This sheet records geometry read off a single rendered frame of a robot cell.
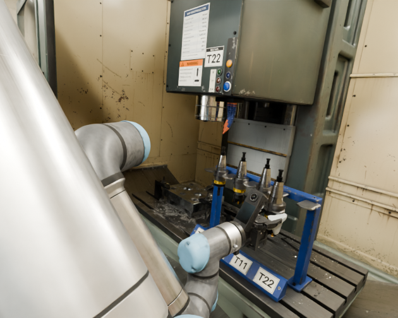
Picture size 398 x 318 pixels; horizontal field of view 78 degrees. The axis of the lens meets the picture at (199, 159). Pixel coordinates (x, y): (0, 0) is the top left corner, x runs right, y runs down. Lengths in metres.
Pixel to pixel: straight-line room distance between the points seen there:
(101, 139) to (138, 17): 1.84
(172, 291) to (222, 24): 0.88
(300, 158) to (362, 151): 0.41
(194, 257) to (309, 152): 1.10
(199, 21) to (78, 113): 1.21
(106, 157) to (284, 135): 1.20
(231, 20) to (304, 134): 0.79
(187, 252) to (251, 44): 0.76
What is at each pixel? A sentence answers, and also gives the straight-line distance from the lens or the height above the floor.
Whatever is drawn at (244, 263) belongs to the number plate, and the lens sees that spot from 1.00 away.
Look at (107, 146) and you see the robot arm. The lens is 0.50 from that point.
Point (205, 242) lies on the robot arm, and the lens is 0.58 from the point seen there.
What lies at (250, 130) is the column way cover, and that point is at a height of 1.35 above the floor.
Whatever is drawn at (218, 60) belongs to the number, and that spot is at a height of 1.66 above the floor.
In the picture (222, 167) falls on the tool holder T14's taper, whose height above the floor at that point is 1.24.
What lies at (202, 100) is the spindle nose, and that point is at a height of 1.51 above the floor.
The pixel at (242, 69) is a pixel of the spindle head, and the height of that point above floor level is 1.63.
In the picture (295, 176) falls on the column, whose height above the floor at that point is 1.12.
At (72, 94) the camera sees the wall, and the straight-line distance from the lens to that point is 2.02.
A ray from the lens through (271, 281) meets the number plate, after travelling 0.95.
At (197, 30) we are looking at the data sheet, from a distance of 1.14.
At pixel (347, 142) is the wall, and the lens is 1.82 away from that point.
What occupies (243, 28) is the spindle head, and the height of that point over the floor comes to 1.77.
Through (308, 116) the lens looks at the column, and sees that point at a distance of 1.52.
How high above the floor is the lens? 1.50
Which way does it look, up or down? 13 degrees down
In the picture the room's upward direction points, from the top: 5 degrees clockwise
